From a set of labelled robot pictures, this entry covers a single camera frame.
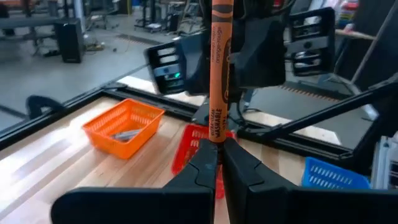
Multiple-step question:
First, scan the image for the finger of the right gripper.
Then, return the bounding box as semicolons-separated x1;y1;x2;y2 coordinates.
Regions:
177;29;213;96
230;14;287;91

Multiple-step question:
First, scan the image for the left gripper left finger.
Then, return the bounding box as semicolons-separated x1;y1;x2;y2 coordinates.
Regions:
51;138;219;224

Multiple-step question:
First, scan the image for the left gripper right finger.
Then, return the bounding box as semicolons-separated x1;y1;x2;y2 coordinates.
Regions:
221;138;398;224

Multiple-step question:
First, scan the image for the red-orange crayon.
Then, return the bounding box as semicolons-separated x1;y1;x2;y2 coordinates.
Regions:
208;0;235;144

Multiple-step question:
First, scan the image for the wooden shelf board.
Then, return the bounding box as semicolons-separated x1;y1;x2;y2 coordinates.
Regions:
335;29;377;42

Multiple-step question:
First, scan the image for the blue plastic basket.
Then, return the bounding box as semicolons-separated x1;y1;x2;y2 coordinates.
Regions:
300;156;371;190

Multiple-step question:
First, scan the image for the orange plastic basket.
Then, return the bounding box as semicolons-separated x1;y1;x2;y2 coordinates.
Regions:
81;98;166;161

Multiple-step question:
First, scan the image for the red plastic basket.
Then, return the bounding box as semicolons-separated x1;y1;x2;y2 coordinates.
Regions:
171;123;238;200

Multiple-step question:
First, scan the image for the silver aluminium extrusion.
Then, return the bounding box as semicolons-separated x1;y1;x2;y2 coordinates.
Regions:
371;135;398;191

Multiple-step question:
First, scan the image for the black computer tower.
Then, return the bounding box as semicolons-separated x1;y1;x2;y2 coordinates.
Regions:
58;17;85;64

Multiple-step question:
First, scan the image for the black table clamp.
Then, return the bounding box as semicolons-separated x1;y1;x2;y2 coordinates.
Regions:
25;95;65;121

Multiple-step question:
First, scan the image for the grey work desk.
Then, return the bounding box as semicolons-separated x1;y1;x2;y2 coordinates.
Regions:
0;15;82;58

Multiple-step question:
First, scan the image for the black aluminium table frame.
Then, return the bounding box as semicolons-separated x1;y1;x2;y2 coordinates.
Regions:
0;73;398;175

